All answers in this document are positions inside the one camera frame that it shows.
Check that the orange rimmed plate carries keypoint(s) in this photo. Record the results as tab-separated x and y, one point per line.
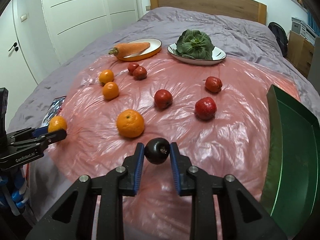
155	47

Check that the wooden headboard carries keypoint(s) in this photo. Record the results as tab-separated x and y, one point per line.
244	9

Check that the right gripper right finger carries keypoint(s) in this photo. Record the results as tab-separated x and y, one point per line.
190	180

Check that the green leafy vegetable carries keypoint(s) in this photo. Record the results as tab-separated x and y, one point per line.
194	44

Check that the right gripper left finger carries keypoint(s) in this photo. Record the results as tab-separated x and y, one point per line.
124	180

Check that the dark purple plum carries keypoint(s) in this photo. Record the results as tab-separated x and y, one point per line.
157	150

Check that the red apple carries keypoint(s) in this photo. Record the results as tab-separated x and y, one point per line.
140	73
163	99
132	67
213	84
205	108

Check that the grey storage box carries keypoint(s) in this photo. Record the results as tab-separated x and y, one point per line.
304	30

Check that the carrot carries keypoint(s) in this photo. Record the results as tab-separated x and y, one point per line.
127	49

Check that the white plate black rim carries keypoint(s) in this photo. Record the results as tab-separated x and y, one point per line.
218	55

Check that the white door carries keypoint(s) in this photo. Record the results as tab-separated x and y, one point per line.
15	75

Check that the green rectangular tray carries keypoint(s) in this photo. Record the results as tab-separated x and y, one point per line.
291	189

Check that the white wardrobe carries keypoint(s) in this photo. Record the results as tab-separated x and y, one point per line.
74	24

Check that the large orange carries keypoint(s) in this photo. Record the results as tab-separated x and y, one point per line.
57	123

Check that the black backpack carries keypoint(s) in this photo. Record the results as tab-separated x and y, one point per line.
281	37

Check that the blue gloved hand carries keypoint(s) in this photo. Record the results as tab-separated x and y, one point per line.
14	191

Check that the smartphone in red case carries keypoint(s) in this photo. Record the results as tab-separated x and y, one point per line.
53	110

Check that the pink plastic sheet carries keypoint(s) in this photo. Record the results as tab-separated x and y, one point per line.
235	141

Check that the small orange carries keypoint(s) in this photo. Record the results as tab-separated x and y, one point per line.
110	91
106	76

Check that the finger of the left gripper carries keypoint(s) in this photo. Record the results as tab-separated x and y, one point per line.
40	130
50	137

